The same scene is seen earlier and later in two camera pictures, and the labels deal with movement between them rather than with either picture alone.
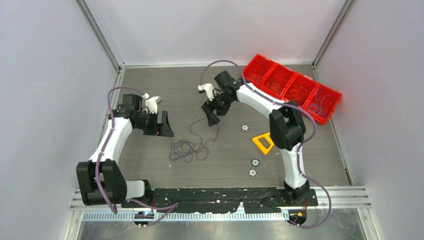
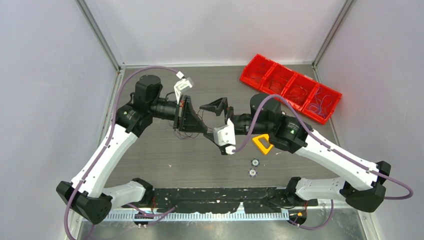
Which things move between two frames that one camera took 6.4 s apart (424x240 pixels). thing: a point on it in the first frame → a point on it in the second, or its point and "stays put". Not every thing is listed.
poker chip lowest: [252, 172] stays put
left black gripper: [159, 129] → [191, 123]
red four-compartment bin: [321, 100] stays put
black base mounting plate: [260, 200] stays put
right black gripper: [209, 106] → [217, 106]
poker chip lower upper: [255, 162] stays put
